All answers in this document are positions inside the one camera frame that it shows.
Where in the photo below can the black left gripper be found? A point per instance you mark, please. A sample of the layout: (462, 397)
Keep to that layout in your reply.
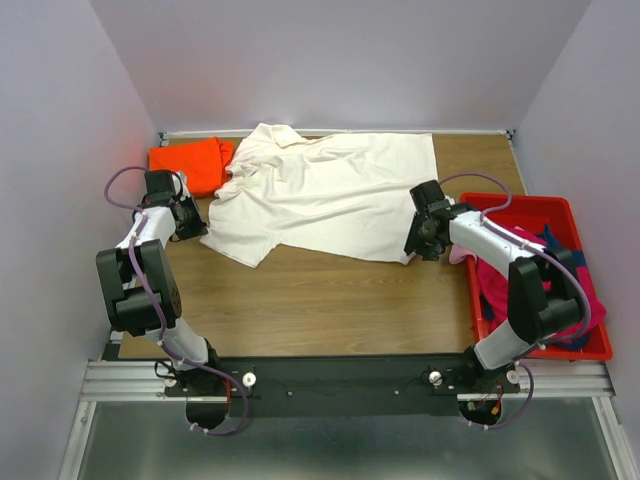
(198, 227)

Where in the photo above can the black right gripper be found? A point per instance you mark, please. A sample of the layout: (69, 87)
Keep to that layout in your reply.
(429, 252)

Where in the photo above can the white t-shirt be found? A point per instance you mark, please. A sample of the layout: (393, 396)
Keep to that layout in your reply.
(345, 194)

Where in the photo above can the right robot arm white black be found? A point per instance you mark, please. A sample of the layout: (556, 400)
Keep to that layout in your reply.
(546, 302)

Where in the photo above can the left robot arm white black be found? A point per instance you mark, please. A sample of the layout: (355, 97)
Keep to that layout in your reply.
(139, 289)

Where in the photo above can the light pink t-shirt in bin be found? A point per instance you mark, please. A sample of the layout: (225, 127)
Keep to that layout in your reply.
(458, 254)

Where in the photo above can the folded orange t-shirt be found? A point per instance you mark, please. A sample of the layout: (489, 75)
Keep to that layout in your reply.
(203, 162)

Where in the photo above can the red plastic bin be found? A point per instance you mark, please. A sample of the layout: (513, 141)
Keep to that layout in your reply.
(550, 221)

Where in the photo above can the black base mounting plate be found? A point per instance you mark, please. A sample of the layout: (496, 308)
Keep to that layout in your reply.
(338, 386)

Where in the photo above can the aluminium extrusion rail frame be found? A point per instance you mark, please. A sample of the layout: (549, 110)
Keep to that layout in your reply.
(300, 302)

